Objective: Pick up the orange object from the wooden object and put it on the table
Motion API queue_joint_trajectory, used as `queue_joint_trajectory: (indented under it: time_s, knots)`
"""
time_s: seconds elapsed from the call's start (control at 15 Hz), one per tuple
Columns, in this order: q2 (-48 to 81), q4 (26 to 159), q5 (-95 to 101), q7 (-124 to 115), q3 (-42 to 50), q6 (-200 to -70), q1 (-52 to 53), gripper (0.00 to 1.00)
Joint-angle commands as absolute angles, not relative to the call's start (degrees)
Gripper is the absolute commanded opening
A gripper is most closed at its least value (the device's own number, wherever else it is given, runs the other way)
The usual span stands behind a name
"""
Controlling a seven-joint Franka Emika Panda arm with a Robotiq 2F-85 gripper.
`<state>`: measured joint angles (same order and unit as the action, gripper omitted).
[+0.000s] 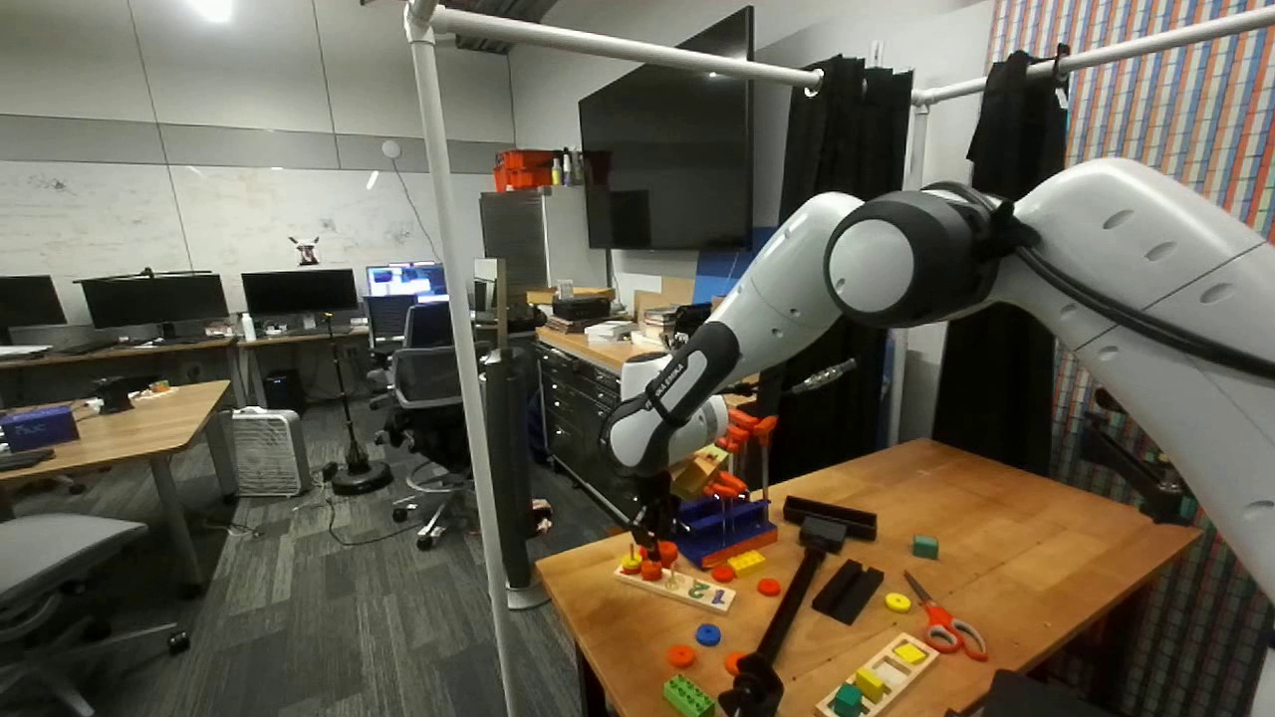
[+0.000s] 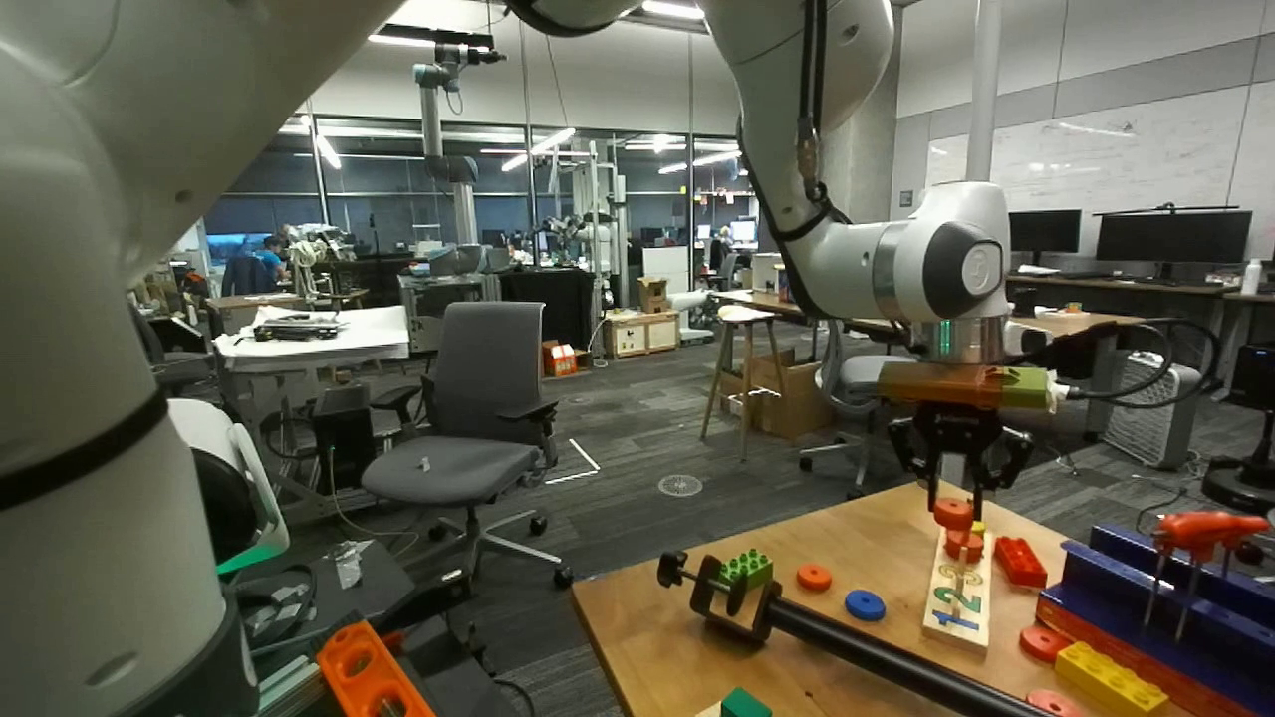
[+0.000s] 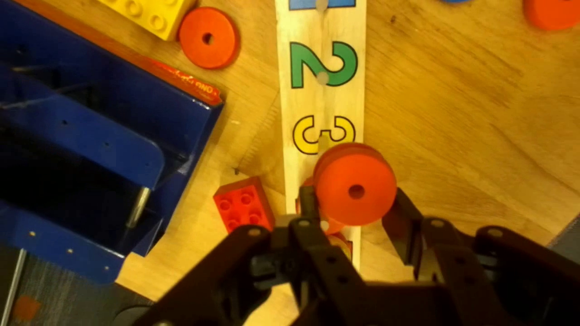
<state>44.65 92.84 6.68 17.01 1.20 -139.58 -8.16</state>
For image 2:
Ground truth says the wooden number stacking board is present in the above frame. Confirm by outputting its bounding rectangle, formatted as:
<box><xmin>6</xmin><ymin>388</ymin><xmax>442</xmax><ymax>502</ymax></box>
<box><xmin>922</xmin><ymin>530</ymin><xmax>996</xmax><ymax>653</ymax></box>

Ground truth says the green toy brick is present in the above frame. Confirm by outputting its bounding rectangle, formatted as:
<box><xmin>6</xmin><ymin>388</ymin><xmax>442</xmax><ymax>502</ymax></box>
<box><xmin>719</xmin><ymin>546</ymin><xmax>777</xmax><ymax>594</ymax></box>

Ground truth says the black flat device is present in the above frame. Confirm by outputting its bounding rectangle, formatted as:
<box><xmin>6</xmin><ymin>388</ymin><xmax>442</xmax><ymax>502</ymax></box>
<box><xmin>251</xmin><ymin>309</ymin><xmax>348</xmax><ymax>343</ymax></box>

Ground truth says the dark long monitor desk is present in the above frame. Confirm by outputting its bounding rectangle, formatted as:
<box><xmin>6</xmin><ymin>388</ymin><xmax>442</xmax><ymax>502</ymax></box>
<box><xmin>1004</xmin><ymin>266</ymin><xmax>1275</xmax><ymax>390</ymax></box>

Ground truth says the white work table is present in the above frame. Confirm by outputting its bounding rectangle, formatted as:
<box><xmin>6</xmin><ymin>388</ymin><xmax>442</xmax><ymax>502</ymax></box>
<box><xmin>213</xmin><ymin>302</ymin><xmax>416</xmax><ymax>402</ymax></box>

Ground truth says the small orange box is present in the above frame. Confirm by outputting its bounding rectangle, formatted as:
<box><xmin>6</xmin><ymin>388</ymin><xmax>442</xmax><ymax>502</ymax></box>
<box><xmin>537</xmin><ymin>337</ymin><xmax>591</xmax><ymax>377</ymax></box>

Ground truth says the black side stand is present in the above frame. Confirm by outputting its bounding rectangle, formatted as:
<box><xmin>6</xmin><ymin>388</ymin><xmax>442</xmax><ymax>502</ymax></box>
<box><xmin>215</xmin><ymin>530</ymin><xmax>442</xmax><ymax>717</ymax></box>

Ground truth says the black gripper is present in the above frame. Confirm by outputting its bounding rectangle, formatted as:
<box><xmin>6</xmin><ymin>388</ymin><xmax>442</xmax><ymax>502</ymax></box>
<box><xmin>879</xmin><ymin>400</ymin><xmax>1039</xmax><ymax>526</ymax></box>

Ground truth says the black cabinet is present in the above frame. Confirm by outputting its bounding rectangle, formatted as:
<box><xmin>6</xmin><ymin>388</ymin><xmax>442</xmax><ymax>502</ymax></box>
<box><xmin>494</xmin><ymin>266</ymin><xmax>601</xmax><ymax>353</ymax></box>

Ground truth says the black floor stand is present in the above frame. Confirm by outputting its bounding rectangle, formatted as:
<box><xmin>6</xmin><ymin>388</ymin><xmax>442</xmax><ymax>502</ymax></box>
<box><xmin>1201</xmin><ymin>343</ymin><xmax>1275</xmax><ymax>517</ymax></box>

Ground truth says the beige storage box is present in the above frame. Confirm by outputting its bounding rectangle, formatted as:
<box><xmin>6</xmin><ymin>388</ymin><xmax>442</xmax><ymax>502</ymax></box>
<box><xmin>601</xmin><ymin>307</ymin><xmax>648</xmax><ymax>359</ymax></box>

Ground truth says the ceiling light bar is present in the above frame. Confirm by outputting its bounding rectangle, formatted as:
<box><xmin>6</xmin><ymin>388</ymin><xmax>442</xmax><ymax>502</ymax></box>
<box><xmin>363</xmin><ymin>21</ymin><xmax>508</xmax><ymax>69</ymax></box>

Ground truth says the wide black computer monitor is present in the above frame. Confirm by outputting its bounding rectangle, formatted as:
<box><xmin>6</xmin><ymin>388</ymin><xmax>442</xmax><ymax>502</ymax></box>
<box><xmin>1096</xmin><ymin>207</ymin><xmax>1254</xmax><ymax>272</ymax></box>

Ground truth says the brown cardboard box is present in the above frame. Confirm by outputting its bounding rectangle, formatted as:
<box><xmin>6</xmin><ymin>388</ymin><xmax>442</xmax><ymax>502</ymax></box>
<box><xmin>743</xmin><ymin>353</ymin><xmax>837</xmax><ymax>444</ymax></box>

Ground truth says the orange plastic holed block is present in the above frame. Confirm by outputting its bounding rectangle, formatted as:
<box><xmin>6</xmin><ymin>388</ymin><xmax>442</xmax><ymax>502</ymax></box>
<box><xmin>316</xmin><ymin>618</ymin><xmax>440</xmax><ymax>717</ymax></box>

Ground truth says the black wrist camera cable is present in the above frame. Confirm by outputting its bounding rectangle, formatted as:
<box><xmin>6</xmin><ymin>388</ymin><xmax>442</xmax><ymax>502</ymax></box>
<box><xmin>1051</xmin><ymin>313</ymin><xmax>1230</xmax><ymax>416</ymax></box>

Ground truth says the blue plastic ring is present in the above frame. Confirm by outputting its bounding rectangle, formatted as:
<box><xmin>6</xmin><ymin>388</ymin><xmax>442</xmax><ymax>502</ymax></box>
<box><xmin>841</xmin><ymin>586</ymin><xmax>889</xmax><ymax>625</ymax></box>

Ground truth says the white box fan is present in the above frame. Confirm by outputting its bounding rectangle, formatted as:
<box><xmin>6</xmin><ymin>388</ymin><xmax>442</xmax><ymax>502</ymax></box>
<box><xmin>1100</xmin><ymin>348</ymin><xmax>1206</xmax><ymax>473</ymax></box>

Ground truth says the black long-handled tool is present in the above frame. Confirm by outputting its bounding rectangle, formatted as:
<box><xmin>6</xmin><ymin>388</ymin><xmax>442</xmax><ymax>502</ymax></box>
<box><xmin>655</xmin><ymin>546</ymin><xmax>1051</xmax><ymax>717</ymax></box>

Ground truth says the orange toy hand tool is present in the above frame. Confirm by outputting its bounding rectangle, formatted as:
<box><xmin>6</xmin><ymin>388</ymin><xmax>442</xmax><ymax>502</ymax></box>
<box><xmin>1142</xmin><ymin>507</ymin><xmax>1275</xmax><ymax>640</ymax></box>

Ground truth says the yellow toy brick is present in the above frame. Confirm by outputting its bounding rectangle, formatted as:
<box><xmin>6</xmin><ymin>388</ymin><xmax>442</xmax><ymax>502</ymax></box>
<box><xmin>1051</xmin><ymin>639</ymin><xmax>1173</xmax><ymax>717</ymax></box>

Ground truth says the grey ceiling robot column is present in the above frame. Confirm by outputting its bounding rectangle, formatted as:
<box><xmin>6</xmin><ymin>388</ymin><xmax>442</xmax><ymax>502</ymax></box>
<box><xmin>412</xmin><ymin>55</ymin><xmax>488</xmax><ymax>252</ymax></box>

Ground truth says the wooden stool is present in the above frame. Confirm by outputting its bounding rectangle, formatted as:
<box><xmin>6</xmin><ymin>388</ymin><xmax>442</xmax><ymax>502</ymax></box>
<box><xmin>699</xmin><ymin>302</ymin><xmax>790</xmax><ymax>452</ymax></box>

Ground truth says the white rounded housing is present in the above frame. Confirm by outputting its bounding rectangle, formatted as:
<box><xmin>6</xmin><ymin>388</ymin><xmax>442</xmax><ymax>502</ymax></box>
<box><xmin>166</xmin><ymin>393</ymin><xmax>294</xmax><ymax>576</ymax></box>

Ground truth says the red toy brick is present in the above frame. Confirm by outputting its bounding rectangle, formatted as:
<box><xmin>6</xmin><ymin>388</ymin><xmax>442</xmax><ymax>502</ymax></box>
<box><xmin>992</xmin><ymin>534</ymin><xmax>1051</xmax><ymax>590</ymax></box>

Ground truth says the green toy block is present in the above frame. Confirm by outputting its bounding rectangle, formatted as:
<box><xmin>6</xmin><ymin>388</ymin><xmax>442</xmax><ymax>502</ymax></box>
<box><xmin>699</xmin><ymin>685</ymin><xmax>777</xmax><ymax>717</ymax></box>

